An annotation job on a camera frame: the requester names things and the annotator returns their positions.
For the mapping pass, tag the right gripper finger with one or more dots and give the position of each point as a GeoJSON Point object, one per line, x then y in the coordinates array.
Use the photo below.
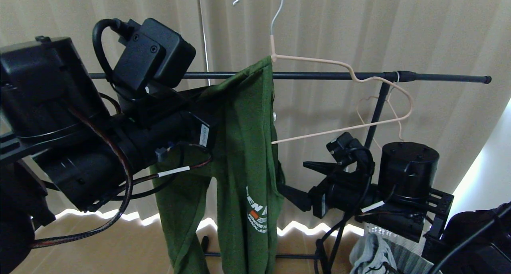
{"type": "Point", "coordinates": [297, 196]}
{"type": "Point", "coordinates": [321, 168]}

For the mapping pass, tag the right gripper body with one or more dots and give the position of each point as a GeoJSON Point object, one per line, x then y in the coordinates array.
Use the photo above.
{"type": "Point", "coordinates": [343, 196]}

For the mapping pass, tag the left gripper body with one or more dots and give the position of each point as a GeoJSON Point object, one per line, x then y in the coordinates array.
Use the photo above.
{"type": "Point", "coordinates": [100, 166]}

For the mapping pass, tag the green long-sleeved shirt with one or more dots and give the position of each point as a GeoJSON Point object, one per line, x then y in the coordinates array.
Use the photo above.
{"type": "Point", "coordinates": [243, 146]}

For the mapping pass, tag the pink clothes hanger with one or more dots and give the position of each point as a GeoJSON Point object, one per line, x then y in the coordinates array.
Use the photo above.
{"type": "Point", "coordinates": [272, 46]}
{"type": "Point", "coordinates": [357, 108]}

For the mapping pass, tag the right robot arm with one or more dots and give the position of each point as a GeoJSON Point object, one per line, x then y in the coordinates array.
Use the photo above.
{"type": "Point", "coordinates": [407, 170]}

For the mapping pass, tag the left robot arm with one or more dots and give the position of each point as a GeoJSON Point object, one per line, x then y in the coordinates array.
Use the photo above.
{"type": "Point", "coordinates": [48, 86]}

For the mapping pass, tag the white laundry basket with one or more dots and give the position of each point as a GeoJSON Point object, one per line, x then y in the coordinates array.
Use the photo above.
{"type": "Point", "coordinates": [407, 258]}

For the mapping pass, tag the black clothes rack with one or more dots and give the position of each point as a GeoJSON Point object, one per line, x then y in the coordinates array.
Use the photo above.
{"type": "Point", "coordinates": [439, 77]}

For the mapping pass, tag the pale grey shorts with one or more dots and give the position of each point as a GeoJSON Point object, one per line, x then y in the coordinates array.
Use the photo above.
{"type": "Point", "coordinates": [371, 254]}

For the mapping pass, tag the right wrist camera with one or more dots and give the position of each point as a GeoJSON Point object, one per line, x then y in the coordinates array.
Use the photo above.
{"type": "Point", "coordinates": [343, 146]}

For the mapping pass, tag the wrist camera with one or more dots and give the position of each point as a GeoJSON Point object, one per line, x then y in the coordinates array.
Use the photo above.
{"type": "Point", "coordinates": [343, 146]}
{"type": "Point", "coordinates": [159, 54]}

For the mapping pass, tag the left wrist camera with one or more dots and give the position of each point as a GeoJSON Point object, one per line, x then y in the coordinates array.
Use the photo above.
{"type": "Point", "coordinates": [159, 54]}

